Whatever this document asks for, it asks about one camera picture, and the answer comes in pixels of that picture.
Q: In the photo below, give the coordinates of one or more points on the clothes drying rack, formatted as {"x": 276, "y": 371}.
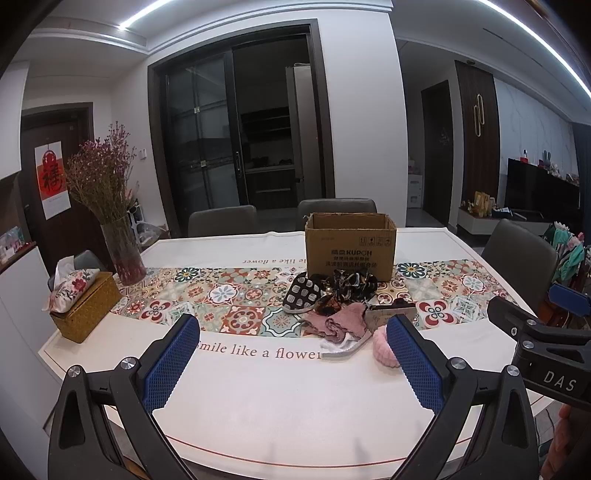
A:
{"x": 568, "y": 258}

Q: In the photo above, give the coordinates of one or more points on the pink cloth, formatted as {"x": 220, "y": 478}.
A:
{"x": 339, "y": 323}

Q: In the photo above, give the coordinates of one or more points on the ceiling light strip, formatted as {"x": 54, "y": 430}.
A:
{"x": 545, "y": 41}
{"x": 143, "y": 14}

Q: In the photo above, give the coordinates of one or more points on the person's right hand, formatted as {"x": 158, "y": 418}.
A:
{"x": 572, "y": 443}

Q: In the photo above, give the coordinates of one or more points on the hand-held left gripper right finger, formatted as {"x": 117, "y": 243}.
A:
{"x": 414, "y": 364}

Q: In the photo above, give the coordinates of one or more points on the patterned table runner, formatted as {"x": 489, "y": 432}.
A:
{"x": 231, "y": 295}

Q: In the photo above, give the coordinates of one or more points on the glass vase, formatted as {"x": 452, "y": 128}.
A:
{"x": 124, "y": 254}

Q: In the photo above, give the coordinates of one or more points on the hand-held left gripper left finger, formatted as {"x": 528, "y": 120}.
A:
{"x": 171, "y": 364}

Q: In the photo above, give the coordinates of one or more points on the sliding glass door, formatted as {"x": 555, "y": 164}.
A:
{"x": 203, "y": 129}

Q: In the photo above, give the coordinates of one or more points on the woven tissue box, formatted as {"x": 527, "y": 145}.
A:
{"x": 87, "y": 314}

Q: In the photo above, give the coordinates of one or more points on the brown entrance door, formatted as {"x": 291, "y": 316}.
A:
{"x": 78, "y": 134}

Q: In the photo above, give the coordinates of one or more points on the black television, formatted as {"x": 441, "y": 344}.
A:
{"x": 540, "y": 191}

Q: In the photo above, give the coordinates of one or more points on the white waffle cloth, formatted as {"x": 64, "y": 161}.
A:
{"x": 344, "y": 353}

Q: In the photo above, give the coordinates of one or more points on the dark wood wall panel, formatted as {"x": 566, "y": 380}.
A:
{"x": 478, "y": 152}

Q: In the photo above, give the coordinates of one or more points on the pink fluffy scrunchie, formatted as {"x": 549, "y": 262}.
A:
{"x": 383, "y": 348}

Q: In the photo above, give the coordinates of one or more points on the white shoe rack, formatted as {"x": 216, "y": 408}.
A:
{"x": 143, "y": 226}

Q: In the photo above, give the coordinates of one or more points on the dried flower bunch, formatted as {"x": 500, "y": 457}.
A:
{"x": 101, "y": 175}

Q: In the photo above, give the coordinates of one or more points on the black floral scrunchie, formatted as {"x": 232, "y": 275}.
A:
{"x": 346, "y": 286}

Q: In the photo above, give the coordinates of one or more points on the white sideboard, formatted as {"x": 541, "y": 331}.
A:
{"x": 21, "y": 304}

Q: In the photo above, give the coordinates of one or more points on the floral tissue pack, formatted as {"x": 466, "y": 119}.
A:
{"x": 74, "y": 288}

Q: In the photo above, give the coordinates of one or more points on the dark interior door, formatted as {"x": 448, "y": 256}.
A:
{"x": 438, "y": 152}

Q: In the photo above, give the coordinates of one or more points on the silver refrigerator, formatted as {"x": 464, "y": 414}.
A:
{"x": 298, "y": 129}

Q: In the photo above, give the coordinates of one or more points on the yellow paper bags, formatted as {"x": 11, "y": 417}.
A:
{"x": 482, "y": 203}

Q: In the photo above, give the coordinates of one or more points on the red wall calendar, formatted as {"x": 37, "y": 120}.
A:
{"x": 51, "y": 180}

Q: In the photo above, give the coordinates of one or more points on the black white patterned pouch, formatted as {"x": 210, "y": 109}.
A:
{"x": 302, "y": 293}

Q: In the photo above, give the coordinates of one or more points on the white television cabinet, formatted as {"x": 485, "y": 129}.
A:
{"x": 475, "y": 224}

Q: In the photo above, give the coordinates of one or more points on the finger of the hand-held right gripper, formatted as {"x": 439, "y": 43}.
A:
{"x": 570, "y": 297}
{"x": 512, "y": 316}

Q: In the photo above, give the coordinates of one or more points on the grey dining chair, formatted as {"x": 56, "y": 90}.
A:
{"x": 221, "y": 221}
{"x": 337, "y": 206}
{"x": 521, "y": 258}

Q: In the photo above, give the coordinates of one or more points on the brown cardboard box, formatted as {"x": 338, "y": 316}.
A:
{"x": 351, "y": 249}

